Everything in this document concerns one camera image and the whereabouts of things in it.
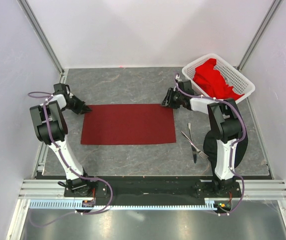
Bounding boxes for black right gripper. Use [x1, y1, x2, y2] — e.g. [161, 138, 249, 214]
[161, 87, 184, 109]

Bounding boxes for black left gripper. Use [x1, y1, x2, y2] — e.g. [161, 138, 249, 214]
[62, 95, 91, 116]

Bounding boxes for dark red cloth napkin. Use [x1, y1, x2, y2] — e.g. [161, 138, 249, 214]
[80, 103, 176, 145]

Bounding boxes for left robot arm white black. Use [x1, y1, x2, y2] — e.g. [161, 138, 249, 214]
[29, 83, 92, 182]

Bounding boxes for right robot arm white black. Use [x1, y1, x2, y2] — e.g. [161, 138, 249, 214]
[161, 79, 246, 197]

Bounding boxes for bright red cloth in basket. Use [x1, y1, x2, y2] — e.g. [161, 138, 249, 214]
[193, 58, 244, 100]

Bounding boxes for silver knife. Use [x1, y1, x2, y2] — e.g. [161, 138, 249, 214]
[188, 122, 198, 163]

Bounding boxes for silver fork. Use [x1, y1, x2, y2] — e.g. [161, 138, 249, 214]
[180, 131, 208, 159]

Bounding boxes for white plastic basket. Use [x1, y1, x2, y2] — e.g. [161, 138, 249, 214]
[182, 53, 256, 104]

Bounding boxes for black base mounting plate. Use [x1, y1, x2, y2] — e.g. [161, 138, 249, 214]
[57, 176, 242, 199]

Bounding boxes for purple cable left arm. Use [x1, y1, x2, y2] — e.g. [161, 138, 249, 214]
[27, 91, 114, 228]

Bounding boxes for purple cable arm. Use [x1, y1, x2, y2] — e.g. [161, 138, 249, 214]
[27, 91, 114, 228]
[174, 71, 248, 217]

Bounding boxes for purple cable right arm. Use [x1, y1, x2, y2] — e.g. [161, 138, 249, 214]
[174, 71, 248, 217]

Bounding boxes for blue-white cable duct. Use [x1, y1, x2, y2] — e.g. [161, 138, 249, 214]
[29, 199, 217, 211]

